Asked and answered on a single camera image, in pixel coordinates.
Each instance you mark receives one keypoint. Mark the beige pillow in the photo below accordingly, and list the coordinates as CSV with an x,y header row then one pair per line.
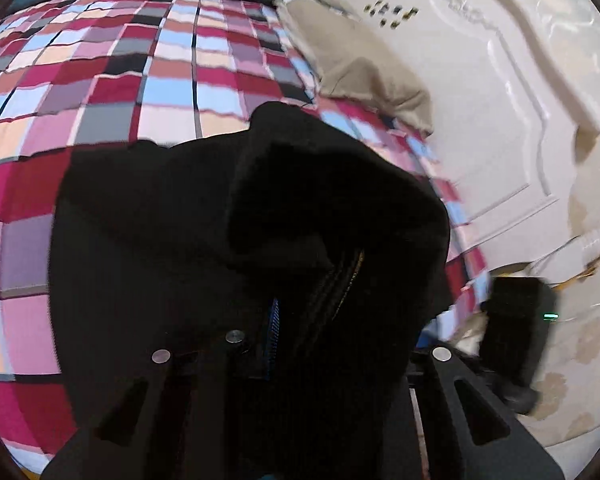
x,y
360,60

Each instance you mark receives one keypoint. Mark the black pants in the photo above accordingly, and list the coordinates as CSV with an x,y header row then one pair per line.
x,y
240,240

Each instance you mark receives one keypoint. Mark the white headboard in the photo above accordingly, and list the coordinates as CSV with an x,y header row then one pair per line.
x,y
480,100

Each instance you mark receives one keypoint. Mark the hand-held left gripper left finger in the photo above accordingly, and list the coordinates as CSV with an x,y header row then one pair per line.
x,y
275,340

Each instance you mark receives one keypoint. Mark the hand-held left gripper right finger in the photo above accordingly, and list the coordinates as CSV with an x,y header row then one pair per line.
x,y
442,377

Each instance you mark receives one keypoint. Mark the dark headboard stickers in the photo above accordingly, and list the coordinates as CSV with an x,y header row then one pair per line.
x,y
390,11

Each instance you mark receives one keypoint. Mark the plaid bed sheet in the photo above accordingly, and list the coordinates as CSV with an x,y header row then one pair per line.
x,y
95,110

